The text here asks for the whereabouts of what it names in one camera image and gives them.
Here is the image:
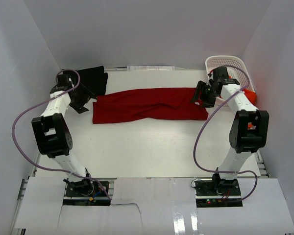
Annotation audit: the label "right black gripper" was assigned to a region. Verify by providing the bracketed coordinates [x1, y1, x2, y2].
[190, 81, 219, 108]

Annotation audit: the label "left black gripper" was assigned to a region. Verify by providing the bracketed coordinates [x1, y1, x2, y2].
[70, 83, 97, 114]

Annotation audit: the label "red t shirt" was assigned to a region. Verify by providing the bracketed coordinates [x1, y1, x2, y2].
[92, 88, 208, 124]

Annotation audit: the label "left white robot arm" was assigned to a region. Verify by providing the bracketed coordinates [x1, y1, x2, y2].
[31, 70, 94, 196]

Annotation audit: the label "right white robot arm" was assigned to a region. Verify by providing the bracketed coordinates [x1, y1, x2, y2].
[191, 65, 270, 195]

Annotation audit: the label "folded black t shirt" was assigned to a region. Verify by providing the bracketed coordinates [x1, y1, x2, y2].
[77, 66, 108, 98]

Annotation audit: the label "white plastic basket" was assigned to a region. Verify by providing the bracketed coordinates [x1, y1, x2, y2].
[205, 55, 256, 107]

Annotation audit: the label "orange t shirt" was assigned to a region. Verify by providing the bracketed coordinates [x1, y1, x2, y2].
[229, 75, 257, 129]

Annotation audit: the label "white papers at back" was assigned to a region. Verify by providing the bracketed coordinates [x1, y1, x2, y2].
[126, 66, 175, 71]

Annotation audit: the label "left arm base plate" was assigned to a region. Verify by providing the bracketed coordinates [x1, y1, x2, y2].
[63, 179, 111, 206]

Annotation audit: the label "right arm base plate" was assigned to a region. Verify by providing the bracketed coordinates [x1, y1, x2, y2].
[190, 178, 243, 208]

